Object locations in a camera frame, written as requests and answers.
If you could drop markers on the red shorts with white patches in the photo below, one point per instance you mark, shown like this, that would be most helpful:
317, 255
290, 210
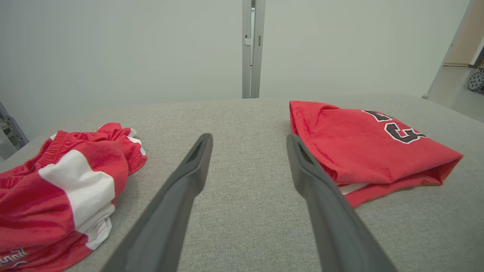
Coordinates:
49, 196

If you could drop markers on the grey double partition post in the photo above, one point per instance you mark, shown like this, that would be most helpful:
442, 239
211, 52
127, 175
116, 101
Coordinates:
253, 49

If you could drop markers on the grey post with bracket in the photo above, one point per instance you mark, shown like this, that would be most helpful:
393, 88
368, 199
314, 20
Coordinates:
11, 132

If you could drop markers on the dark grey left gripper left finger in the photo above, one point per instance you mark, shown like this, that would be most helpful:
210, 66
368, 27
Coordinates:
166, 223

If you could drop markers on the grey perforated wheel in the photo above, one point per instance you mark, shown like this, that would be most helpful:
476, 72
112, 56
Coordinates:
476, 81

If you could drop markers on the red jersey with black lettering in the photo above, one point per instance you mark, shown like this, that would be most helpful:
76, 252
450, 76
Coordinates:
363, 151

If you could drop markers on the slanted grey partition post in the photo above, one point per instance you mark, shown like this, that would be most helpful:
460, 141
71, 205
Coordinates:
448, 49

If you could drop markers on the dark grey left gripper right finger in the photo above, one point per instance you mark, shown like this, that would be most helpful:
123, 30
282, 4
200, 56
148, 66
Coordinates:
332, 226

